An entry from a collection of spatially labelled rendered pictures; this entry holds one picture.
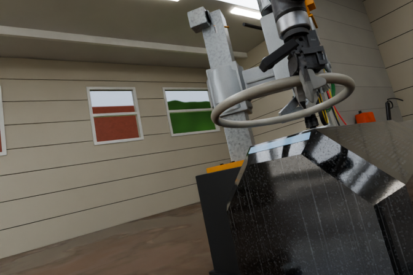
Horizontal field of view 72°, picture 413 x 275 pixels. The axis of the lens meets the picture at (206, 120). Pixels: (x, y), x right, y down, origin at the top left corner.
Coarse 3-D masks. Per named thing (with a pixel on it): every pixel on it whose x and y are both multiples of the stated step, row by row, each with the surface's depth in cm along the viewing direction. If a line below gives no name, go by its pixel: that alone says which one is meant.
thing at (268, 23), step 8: (264, 16) 162; (272, 16) 159; (264, 24) 161; (272, 24) 159; (264, 32) 161; (272, 32) 159; (272, 40) 159; (280, 40) 156; (272, 48) 158; (280, 64) 156; (280, 72) 156; (288, 72) 153; (320, 72) 161; (288, 88) 168
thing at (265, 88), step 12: (324, 72) 78; (264, 84) 78; (276, 84) 77; (288, 84) 76; (300, 84) 77; (348, 84) 84; (240, 96) 81; (252, 96) 80; (336, 96) 102; (216, 108) 90; (228, 108) 87; (312, 108) 113; (324, 108) 109; (216, 120) 99; (228, 120) 113; (252, 120) 120; (264, 120) 121; (276, 120) 120; (288, 120) 120
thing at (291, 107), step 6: (318, 90) 173; (324, 90) 171; (294, 96) 165; (318, 96) 165; (294, 102) 155; (288, 108) 137; (294, 108) 150; (300, 108) 143; (306, 108) 116; (282, 114) 122
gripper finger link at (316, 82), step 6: (300, 72) 75; (312, 72) 75; (300, 78) 75; (312, 78) 74; (318, 78) 74; (306, 84) 72; (312, 84) 73; (318, 84) 73; (324, 84) 73; (306, 90) 73; (312, 90) 72; (306, 96) 73; (312, 96) 72; (312, 102) 73
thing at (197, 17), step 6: (192, 12) 235; (198, 12) 233; (204, 12) 231; (192, 18) 234; (198, 18) 233; (204, 18) 231; (210, 18) 236; (192, 24) 234; (198, 24) 232; (204, 24) 233; (198, 30) 241
